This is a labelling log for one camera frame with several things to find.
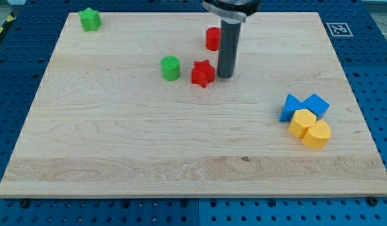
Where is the black bolt front left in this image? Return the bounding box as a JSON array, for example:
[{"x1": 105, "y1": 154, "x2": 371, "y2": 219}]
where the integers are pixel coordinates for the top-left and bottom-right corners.
[{"x1": 19, "y1": 199, "x2": 30, "y2": 208}]

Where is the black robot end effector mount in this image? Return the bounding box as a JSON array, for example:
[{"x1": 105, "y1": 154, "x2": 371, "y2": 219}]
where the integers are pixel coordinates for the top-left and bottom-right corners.
[{"x1": 201, "y1": 0, "x2": 262, "y2": 23}]

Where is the yellow heart block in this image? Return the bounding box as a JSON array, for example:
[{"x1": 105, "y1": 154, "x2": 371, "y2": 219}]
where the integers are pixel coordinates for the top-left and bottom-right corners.
[{"x1": 302, "y1": 120, "x2": 331, "y2": 149}]

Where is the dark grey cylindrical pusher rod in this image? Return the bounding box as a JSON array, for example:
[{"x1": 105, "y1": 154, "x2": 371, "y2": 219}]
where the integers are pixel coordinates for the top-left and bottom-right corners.
[{"x1": 217, "y1": 19, "x2": 241, "y2": 78}]

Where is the blue triangle block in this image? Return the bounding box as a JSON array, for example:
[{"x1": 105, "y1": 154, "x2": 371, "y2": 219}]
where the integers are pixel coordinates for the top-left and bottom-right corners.
[{"x1": 279, "y1": 94, "x2": 307, "y2": 122}]

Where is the black bolt front right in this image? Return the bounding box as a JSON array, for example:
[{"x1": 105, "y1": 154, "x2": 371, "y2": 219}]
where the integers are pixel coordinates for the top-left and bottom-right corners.
[{"x1": 367, "y1": 196, "x2": 379, "y2": 207}]

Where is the light wooden board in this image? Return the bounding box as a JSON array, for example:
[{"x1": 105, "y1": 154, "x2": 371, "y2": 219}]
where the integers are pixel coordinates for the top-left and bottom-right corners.
[{"x1": 0, "y1": 12, "x2": 387, "y2": 199}]

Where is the blue cube block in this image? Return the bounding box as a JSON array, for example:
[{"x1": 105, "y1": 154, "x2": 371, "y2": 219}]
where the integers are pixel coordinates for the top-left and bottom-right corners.
[{"x1": 303, "y1": 94, "x2": 330, "y2": 120}]

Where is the green cylinder block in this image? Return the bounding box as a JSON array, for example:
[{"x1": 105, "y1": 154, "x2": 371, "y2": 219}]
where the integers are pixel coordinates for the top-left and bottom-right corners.
[{"x1": 161, "y1": 55, "x2": 180, "y2": 81}]

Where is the red cylinder block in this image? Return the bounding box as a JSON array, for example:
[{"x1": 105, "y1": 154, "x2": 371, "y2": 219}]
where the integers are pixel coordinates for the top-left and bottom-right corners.
[{"x1": 205, "y1": 27, "x2": 221, "y2": 51}]

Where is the black bolt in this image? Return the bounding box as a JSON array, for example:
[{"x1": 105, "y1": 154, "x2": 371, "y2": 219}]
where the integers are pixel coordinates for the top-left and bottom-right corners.
[
  {"x1": 367, "y1": 196, "x2": 379, "y2": 207},
  {"x1": 19, "y1": 199, "x2": 30, "y2": 208}
]

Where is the white fiducial marker tag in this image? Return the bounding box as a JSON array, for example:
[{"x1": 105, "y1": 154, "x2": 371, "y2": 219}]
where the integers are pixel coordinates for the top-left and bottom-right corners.
[{"x1": 326, "y1": 22, "x2": 353, "y2": 37}]

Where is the green star block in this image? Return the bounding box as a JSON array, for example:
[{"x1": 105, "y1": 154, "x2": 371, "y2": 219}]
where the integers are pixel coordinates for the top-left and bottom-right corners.
[{"x1": 78, "y1": 7, "x2": 102, "y2": 31}]

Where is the red star block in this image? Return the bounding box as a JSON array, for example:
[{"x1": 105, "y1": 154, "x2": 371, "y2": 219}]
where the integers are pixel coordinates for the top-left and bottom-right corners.
[{"x1": 191, "y1": 60, "x2": 215, "y2": 88}]

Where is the yellow hexagon block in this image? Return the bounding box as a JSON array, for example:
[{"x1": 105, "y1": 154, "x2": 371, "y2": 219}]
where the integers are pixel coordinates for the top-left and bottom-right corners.
[{"x1": 288, "y1": 109, "x2": 317, "y2": 138}]

